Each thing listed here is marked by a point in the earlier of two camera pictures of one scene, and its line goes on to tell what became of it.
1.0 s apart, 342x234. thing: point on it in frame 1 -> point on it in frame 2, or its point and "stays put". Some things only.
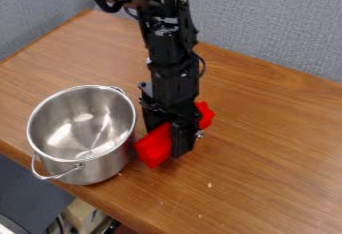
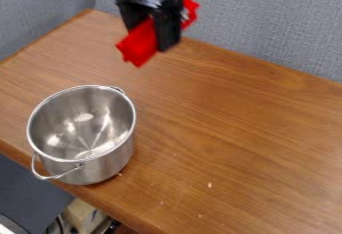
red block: x=155 y=145 -> x=139 y=43
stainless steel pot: x=79 y=129 stays put
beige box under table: x=83 y=218 stays put
